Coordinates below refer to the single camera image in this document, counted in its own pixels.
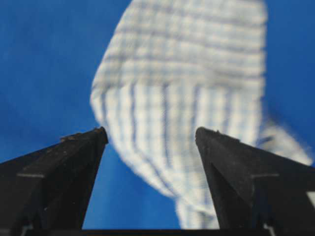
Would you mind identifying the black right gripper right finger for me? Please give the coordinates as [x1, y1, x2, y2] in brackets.
[195, 127, 315, 236]

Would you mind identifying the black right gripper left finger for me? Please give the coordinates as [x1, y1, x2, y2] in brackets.
[0, 127, 108, 236]

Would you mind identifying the white blue striped towel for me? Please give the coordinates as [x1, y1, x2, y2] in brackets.
[91, 0, 314, 229]

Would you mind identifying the blue table mat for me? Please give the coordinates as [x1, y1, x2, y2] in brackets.
[0, 0, 315, 229]

